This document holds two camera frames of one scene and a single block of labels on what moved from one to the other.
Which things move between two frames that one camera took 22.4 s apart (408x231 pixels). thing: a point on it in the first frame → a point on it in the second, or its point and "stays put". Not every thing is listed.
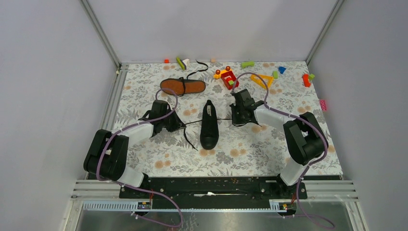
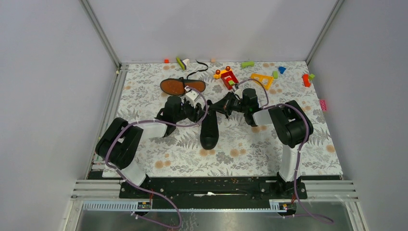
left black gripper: (177, 124) → (197, 112)
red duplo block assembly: (227, 77) stays put
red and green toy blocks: (307, 79) stays put
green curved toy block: (247, 64) stays put
